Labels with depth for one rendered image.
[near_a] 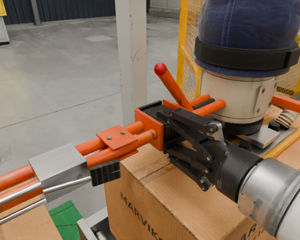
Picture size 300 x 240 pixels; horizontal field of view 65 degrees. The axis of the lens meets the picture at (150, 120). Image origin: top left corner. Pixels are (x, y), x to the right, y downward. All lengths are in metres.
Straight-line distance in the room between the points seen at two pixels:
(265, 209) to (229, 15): 0.35
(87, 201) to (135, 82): 0.97
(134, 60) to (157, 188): 1.17
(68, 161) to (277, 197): 0.28
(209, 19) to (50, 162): 0.41
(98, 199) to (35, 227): 0.83
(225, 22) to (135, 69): 1.15
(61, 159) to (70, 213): 1.52
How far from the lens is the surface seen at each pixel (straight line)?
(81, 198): 1.97
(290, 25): 0.55
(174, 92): 0.46
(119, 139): 0.41
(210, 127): 0.36
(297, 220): 0.32
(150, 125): 0.44
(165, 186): 0.52
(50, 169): 0.37
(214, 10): 0.54
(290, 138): 0.73
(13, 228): 1.21
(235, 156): 0.35
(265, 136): 0.65
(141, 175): 0.54
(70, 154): 0.39
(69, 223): 1.84
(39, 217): 1.20
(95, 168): 0.35
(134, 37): 1.56
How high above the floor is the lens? 1.42
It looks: 30 degrees down
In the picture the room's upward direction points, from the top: straight up
